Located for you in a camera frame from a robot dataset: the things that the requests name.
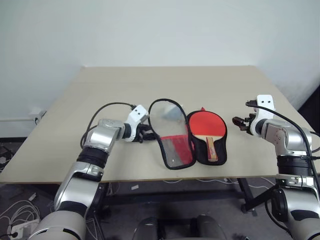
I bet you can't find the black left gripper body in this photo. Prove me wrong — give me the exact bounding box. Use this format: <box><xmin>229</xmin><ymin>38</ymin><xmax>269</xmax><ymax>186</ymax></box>
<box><xmin>134</xmin><ymin>121</ymin><xmax>149</xmax><ymax>145</ymax></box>

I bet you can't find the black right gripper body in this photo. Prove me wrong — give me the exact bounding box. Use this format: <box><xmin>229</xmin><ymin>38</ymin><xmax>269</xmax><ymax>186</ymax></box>
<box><xmin>245</xmin><ymin>111</ymin><xmax>257</xmax><ymax>135</ymax></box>

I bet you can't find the black paddle case, clear lid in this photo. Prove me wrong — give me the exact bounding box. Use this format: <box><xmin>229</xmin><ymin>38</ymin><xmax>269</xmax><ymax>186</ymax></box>
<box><xmin>147</xmin><ymin>98</ymin><xmax>229</xmax><ymax>171</ymax></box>

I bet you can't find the red table tennis paddle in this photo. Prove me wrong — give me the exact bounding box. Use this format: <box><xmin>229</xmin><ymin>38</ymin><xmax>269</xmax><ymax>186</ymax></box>
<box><xmin>188</xmin><ymin>110</ymin><xmax>225</xmax><ymax>163</ymax></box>

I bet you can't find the dark rounded grey shape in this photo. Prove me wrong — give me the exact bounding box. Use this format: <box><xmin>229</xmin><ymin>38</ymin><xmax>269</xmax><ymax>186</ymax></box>
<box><xmin>131</xmin><ymin>216</ymin><xmax>159</xmax><ymax>240</ymax></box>

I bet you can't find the white power strip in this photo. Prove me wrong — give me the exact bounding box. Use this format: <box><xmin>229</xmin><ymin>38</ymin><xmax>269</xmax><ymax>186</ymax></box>
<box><xmin>7</xmin><ymin>221</ymin><xmax>35</xmax><ymax>238</ymax></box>

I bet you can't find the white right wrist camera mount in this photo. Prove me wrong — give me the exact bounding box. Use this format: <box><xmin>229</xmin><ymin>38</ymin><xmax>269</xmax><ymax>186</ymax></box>
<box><xmin>249</xmin><ymin>94</ymin><xmax>277</xmax><ymax>136</ymax></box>

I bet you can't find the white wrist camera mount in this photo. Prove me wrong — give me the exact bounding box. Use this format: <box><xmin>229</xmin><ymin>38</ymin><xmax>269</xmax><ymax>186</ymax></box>
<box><xmin>123</xmin><ymin>104</ymin><xmax>150</xmax><ymax>144</ymax></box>
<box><xmin>249</xmin><ymin>94</ymin><xmax>277</xmax><ymax>136</ymax></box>

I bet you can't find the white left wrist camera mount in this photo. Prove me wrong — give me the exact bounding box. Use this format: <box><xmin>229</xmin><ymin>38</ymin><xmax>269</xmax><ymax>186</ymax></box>
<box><xmin>123</xmin><ymin>104</ymin><xmax>150</xmax><ymax>144</ymax></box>

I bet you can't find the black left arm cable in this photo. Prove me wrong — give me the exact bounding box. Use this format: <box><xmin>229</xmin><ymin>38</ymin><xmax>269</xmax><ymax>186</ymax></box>
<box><xmin>80</xmin><ymin>101</ymin><xmax>138</xmax><ymax>149</ymax></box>

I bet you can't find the white cable under table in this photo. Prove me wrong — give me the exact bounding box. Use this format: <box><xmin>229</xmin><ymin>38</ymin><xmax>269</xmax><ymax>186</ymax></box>
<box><xmin>159</xmin><ymin>176</ymin><xmax>276</xmax><ymax>186</ymax></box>

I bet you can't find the black metal table frame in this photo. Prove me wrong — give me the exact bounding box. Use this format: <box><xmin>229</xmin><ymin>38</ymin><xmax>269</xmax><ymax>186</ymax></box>
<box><xmin>94</xmin><ymin>176</ymin><xmax>278</xmax><ymax>216</ymax></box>

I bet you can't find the white wall socket box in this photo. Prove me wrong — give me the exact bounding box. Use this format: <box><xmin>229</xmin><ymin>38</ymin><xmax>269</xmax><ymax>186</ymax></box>
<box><xmin>28</xmin><ymin>106</ymin><xmax>47</xmax><ymax>125</ymax></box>

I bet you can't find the white floor cable bundle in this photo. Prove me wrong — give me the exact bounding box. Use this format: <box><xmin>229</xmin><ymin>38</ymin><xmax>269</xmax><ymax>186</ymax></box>
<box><xmin>0</xmin><ymin>192</ymin><xmax>42</xmax><ymax>240</ymax></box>

